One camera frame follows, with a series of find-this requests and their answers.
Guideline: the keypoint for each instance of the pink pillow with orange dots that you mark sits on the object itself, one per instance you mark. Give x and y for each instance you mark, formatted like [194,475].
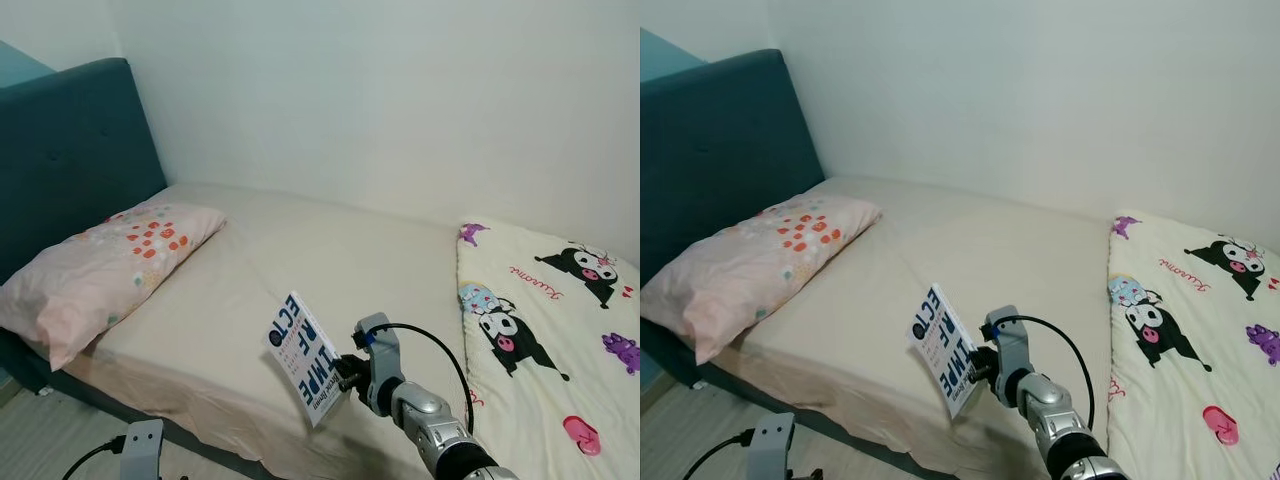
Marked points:
[90,280]
[760,260]

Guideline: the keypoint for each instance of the teal upholstered headboard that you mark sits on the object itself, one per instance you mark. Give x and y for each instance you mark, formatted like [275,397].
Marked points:
[70,160]
[720,150]

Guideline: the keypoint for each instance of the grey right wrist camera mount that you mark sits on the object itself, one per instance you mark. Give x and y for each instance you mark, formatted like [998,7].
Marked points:
[1012,350]
[380,360]

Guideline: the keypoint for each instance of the cream cartoon print duvet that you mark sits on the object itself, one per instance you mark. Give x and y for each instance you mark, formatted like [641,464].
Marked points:
[1190,400]
[540,400]

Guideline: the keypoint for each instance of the bed with beige sheet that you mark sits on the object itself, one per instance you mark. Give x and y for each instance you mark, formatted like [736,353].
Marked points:
[980,250]
[300,260]

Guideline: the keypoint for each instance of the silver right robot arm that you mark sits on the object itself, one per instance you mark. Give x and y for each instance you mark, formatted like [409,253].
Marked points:
[1070,435]
[450,440]

